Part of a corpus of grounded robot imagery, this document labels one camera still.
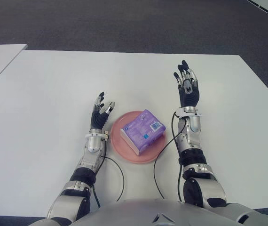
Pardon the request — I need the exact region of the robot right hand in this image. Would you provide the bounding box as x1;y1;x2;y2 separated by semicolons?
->
173;60;200;108

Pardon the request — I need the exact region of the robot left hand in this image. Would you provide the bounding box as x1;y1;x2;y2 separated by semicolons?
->
90;91;116;130

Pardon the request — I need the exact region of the purple tissue paper pack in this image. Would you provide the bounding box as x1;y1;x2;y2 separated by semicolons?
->
120;109;166;156

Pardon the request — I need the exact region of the pink round plate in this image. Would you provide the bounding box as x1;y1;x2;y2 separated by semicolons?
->
110;110;168;164

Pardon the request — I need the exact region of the grey robot torso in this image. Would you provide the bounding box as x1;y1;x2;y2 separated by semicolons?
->
36;198;240;226

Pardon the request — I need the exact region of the white side table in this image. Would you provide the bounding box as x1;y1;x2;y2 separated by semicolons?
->
0;44;28;94

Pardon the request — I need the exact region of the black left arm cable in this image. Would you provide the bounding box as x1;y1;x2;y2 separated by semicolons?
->
93;136;125;209

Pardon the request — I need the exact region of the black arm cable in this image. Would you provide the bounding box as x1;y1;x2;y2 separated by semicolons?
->
93;136;125;209
153;112;186;203

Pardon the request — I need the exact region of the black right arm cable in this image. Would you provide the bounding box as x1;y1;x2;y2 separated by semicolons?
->
153;112;186;203

